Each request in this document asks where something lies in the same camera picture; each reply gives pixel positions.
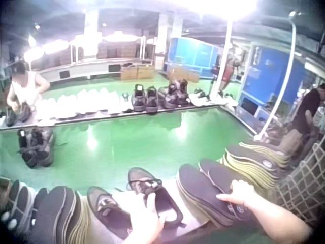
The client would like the person's left hand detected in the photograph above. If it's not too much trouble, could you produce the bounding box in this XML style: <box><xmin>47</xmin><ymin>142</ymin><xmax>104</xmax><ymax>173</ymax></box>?
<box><xmin>142</xmin><ymin>192</ymin><xmax>168</xmax><ymax>231</ymax></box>

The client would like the person's right hand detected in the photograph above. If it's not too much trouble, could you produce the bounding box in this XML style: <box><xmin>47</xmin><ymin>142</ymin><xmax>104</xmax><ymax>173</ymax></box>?
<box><xmin>216</xmin><ymin>178</ymin><xmax>257</xmax><ymax>208</ymax></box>

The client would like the grey black laced shoe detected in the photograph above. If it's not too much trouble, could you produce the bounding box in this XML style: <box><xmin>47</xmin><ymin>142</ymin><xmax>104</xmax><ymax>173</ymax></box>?
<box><xmin>126</xmin><ymin>166</ymin><xmax>185</xmax><ymax>226</ymax></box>
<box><xmin>86</xmin><ymin>186</ymin><xmax>134</xmax><ymax>240</ymax></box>

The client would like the dark insole with round logo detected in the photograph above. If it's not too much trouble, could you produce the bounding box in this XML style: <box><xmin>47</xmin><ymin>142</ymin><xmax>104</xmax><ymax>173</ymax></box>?
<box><xmin>208</xmin><ymin>166</ymin><xmax>251</xmax><ymax>222</ymax></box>

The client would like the stack of dark yellow-edged insoles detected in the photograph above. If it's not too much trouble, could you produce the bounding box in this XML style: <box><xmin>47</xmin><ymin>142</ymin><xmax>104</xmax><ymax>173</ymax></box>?
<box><xmin>31</xmin><ymin>185</ymin><xmax>86</xmax><ymax>244</ymax></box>
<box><xmin>222</xmin><ymin>141</ymin><xmax>291</xmax><ymax>188</ymax></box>
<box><xmin>176</xmin><ymin>157</ymin><xmax>252</xmax><ymax>227</ymax></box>

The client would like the row of white shoes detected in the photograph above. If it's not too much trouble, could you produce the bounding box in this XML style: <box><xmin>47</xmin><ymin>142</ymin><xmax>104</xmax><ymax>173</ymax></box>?
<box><xmin>35</xmin><ymin>86</ymin><xmax>123</xmax><ymax>120</ymax></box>

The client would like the heap of white shoes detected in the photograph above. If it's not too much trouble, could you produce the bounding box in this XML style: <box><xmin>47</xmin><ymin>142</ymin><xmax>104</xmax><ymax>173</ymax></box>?
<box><xmin>189</xmin><ymin>88</ymin><xmax>238</xmax><ymax>109</ymax></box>

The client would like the pile of dark shoes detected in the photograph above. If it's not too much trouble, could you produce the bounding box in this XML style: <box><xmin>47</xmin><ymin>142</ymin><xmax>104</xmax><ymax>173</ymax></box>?
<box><xmin>16</xmin><ymin>127</ymin><xmax>56</xmax><ymax>169</ymax></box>

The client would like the stack of wooden crates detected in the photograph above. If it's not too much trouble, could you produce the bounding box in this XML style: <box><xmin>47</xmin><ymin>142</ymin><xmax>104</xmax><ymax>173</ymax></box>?
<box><xmin>120</xmin><ymin>64</ymin><xmax>154</xmax><ymax>81</ymax></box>

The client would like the stack of brown cartons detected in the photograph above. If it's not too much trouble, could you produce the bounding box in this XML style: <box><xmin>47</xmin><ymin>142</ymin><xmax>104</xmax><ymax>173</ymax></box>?
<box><xmin>172</xmin><ymin>65</ymin><xmax>202</xmax><ymax>82</ymax></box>

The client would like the shelf of brown boxes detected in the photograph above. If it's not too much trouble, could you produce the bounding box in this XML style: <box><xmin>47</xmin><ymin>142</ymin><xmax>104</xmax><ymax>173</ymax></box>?
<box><xmin>97</xmin><ymin>41</ymin><xmax>148</xmax><ymax>59</ymax></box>

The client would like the white mesh basket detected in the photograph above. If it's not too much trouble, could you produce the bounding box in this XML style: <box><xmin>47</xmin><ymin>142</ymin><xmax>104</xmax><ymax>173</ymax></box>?
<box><xmin>276</xmin><ymin>141</ymin><xmax>325</xmax><ymax>226</ymax></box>

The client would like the heap of dark shoes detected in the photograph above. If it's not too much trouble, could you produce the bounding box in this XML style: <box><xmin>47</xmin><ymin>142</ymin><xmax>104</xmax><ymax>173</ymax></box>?
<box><xmin>4</xmin><ymin>101</ymin><xmax>35</xmax><ymax>127</ymax></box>

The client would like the white slanted pole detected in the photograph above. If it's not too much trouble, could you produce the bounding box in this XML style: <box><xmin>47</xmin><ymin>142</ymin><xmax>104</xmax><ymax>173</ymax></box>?
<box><xmin>210</xmin><ymin>19</ymin><xmax>234</xmax><ymax>95</ymax></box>

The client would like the blue machine cabinet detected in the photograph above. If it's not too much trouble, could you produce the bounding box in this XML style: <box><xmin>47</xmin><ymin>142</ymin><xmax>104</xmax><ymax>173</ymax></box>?
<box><xmin>238</xmin><ymin>42</ymin><xmax>307</xmax><ymax>127</ymax></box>

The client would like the white lamp pole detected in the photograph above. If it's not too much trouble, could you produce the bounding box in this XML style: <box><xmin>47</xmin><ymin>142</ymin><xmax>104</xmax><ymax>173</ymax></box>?
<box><xmin>253</xmin><ymin>10</ymin><xmax>298</xmax><ymax>142</ymax></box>

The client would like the blue walled enclosure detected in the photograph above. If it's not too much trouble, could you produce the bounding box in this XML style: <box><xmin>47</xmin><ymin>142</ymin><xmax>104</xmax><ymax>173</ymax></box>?
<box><xmin>166</xmin><ymin>37</ymin><xmax>219</xmax><ymax>72</ymax></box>

